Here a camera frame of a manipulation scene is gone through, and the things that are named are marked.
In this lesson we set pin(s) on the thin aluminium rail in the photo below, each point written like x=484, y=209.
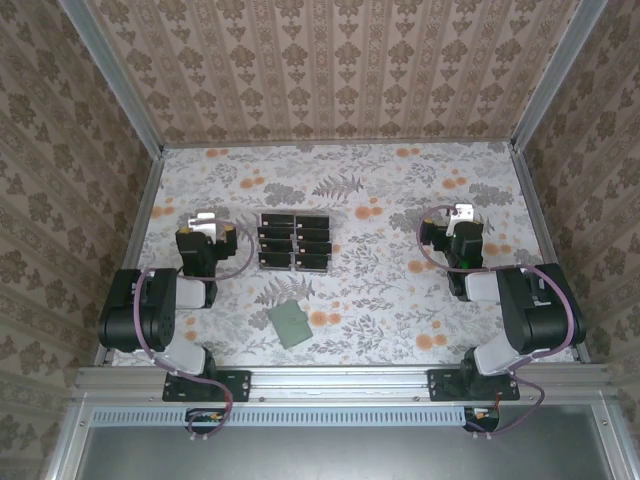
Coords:
x=340, y=144

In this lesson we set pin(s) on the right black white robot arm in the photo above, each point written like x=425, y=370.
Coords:
x=532, y=310

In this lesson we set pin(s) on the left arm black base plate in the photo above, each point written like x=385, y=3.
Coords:
x=240, y=386

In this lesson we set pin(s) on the floral patterned table cover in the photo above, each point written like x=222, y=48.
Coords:
x=350, y=340

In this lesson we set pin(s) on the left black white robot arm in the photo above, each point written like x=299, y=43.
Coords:
x=130, y=310

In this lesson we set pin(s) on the aluminium frame post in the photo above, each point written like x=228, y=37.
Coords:
x=114, y=75
x=555, y=75

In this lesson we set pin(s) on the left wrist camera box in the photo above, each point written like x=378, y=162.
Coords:
x=201, y=223

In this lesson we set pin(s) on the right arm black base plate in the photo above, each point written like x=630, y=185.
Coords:
x=440, y=387

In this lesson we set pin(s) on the green card holder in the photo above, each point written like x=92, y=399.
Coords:
x=289, y=325

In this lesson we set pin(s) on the aluminium side rail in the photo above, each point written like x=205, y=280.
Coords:
x=534, y=200
x=140, y=225

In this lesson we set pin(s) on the aluminium mounting rail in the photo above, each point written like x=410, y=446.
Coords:
x=340, y=382

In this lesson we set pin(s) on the grey metal sheet panel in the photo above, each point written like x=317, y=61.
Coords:
x=340, y=455

